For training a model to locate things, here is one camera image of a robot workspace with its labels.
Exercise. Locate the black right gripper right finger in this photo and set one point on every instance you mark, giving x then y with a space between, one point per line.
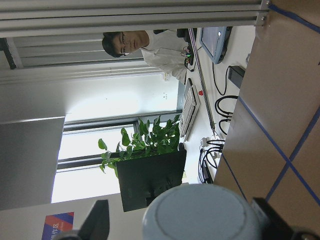
272 226

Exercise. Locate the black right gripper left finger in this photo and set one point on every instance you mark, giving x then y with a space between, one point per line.
97 224

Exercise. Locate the blue cup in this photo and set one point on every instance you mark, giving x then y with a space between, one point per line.
200 212

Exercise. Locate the black computer monitor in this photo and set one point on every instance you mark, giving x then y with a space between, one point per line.
143 179

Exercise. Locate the green potted plant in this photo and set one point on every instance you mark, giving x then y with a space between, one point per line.
143 143

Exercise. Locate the white keyboard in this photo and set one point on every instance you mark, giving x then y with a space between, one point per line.
190 109

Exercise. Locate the black power adapter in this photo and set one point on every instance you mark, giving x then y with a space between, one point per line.
236 74

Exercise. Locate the person with glasses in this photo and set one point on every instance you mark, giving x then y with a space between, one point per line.
164 50

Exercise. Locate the teach pendant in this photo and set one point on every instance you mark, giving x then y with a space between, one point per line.
214 40

